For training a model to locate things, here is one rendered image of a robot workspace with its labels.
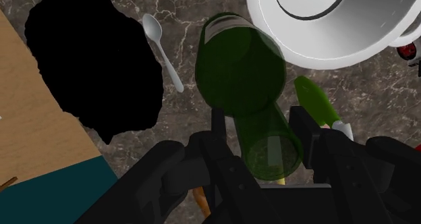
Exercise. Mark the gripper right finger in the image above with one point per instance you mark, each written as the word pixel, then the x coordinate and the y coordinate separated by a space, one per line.
pixel 361 177

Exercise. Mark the white spoon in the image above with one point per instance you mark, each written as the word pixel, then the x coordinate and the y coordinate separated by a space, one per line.
pixel 152 27

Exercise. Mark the green glass bottle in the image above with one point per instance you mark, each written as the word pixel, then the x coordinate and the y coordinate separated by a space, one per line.
pixel 240 72

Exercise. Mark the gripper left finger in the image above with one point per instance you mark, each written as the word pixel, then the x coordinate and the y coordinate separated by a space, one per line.
pixel 184 183

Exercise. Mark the orange wooden stick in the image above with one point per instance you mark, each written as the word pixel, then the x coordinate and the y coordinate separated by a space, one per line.
pixel 202 202

